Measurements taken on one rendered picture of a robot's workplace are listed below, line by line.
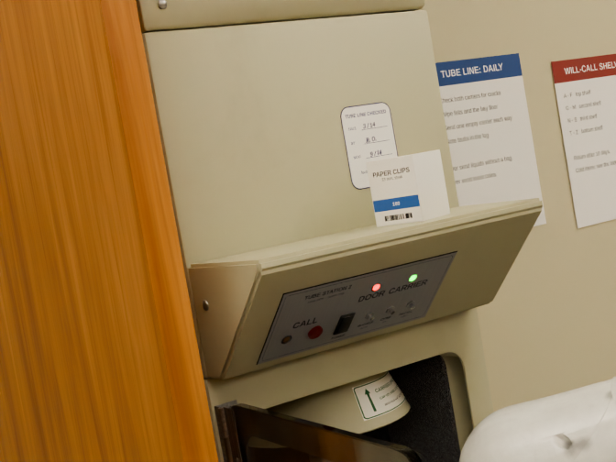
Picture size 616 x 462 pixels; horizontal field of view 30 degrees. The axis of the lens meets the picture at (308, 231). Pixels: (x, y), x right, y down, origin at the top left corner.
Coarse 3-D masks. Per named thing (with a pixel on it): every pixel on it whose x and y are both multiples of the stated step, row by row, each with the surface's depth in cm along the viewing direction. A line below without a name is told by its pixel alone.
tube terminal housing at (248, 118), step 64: (192, 64) 100; (256, 64) 103; (320, 64) 107; (384, 64) 112; (192, 128) 99; (256, 128) 103; (320, 128) 107; (192, 192) 99; (256, 192) 103; (320, 192) 106; (448, 192) 115; (192, 256) 99; (448, 320) 115; (256, 384) 101; (320, 384) 105
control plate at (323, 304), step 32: (448, 256) 103; (320, 288) 95; (352, 288) 98; (384, 288) 101; (416, 288) 104; (288, 320) 96; (320, 320) 98; (352, 320) 101; (384, 320) 105; (288, 352) 99
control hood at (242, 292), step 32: (416, 224) 99; (448, 224) 100; (480, 224) 102; (512, 224) 106; (256, 256) 94; (288, 256) 91; (320, 256) 92; (352, 256) 94; (384, 256) 97; (416, 256) 100; (480, 256) 106; (512, 256) 110; (192, 288) 98; (224, 288) 93; (256, 288) 90; (288, 288) 92; (448, 288) 107; (480, 288) 111; (224, 320) 94; (256, 320) 93; (416, 320) 108; (224, 352) 95; (256, 352) 96
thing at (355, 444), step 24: (240, 408) 94; (240, 432) 95; (264, 432) 91; (288, 432) 87; (312, 432) 83; (336, 432) 80; (264, 456) 92; (288, 456) 88; (312, 456) 84; (336, 456) 80; (360, 456) 77; (384, 456) 74; (408, 456) 71
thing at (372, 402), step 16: (352, 384) 111; (368, 384) 112; (384, 384) 114; (304, 400) 110; (320, 400) 110; (336, 400) 110; (352, 400) 110; (368, 400) 111; (384, 400) 112; (400, 400) 114; (304, 416) 110; (320, 416) 110; (336, 416) 110; (352, 416) 110; (368, 416) 110; (384, 416) 111; (400, 416) 113
